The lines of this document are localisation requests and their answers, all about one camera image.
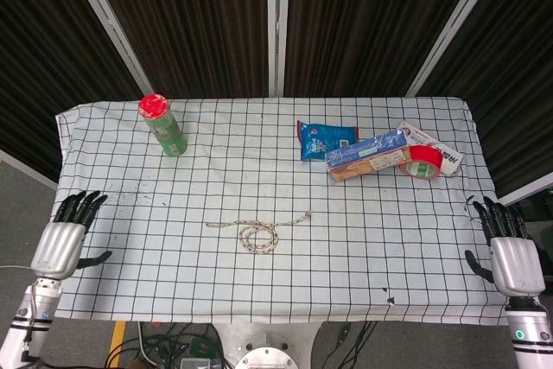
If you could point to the red tape roll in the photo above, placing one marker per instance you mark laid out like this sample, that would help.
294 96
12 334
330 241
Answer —
425 156

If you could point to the white black checkered tablecloth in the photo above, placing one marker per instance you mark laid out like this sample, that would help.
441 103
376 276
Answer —
268 179

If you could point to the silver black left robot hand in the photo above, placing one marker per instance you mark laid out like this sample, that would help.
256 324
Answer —
58 241

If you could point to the white partition frame post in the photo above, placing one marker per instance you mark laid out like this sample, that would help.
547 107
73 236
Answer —
458 23
108 23
277 23

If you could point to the green chip can red lid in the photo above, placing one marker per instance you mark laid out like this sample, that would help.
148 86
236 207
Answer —
166 131

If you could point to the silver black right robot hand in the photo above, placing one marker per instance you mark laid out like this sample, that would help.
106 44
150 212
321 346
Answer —
516 263

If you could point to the blue snack bag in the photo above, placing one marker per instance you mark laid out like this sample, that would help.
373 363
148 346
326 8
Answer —
317 140

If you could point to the blue orange cookie box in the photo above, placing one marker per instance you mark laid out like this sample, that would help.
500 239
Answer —
367 159

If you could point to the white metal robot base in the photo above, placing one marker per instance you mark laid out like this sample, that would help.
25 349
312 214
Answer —
268 347

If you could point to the white red flat package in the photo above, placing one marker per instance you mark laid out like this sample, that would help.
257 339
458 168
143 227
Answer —
451 157

